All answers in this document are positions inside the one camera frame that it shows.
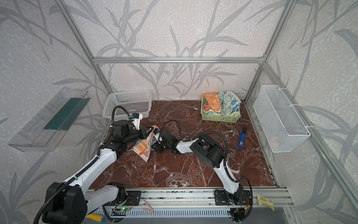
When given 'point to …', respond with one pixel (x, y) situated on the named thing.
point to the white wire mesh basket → (284, 129)
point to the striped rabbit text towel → (142, 147)
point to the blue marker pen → (242, 137)
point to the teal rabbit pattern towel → (229, 102)
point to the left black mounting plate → (133, 198)
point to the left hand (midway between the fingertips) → (154, 124)
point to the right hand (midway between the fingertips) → (154, 141)
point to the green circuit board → (124, 209)
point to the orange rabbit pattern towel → (213, 99)
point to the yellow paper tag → (268, 202)
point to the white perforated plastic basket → (139, 101)
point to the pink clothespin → (150, 209)
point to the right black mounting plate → (221, 198)
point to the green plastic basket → (209, 117)
